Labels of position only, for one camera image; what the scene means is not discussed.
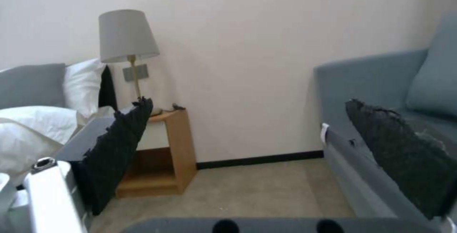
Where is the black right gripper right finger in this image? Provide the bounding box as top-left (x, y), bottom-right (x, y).
top-left (345, 98), bottom-right (457, 221)

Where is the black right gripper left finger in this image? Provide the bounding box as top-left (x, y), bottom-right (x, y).
top-left (22, 97), bottom-right (154, 233)

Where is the wooden nightstand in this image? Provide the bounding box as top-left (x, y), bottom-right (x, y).
top-left (115, 106), bottom-right (198, 198)

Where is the white pillow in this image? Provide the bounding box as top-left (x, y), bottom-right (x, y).
top-left (64, 57), bottom-right (108, 119)

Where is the blue-grey sofa cushion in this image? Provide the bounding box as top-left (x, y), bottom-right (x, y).
top-left (405, 47), bottom-right (457, 123)

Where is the blue-grey sofa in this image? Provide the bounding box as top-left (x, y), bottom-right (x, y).
top-left (313, 10), bottom-right (457, 219)

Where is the white duvet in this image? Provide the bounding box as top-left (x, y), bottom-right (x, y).
top-left (0, 105), bottom-right (116, 175)

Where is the grey upholstered bed headboard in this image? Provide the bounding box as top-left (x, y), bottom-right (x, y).
top-left (0, 63), bottom-right (67, 110)

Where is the grey shade table lamp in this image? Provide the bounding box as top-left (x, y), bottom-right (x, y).
top-left (98, 9), bottom-right (165, 116)

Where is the black skirting board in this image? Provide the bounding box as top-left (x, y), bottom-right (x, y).
top-left (196, 150), bottom-right (324, 170)

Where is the grey bed frame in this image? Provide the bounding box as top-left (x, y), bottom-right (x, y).
top-left (56, 116), bottom-right (119, 162)

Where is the grey wall switch panel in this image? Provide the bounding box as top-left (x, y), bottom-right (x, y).
top-left (122, 64), bottom-right (149, 82)

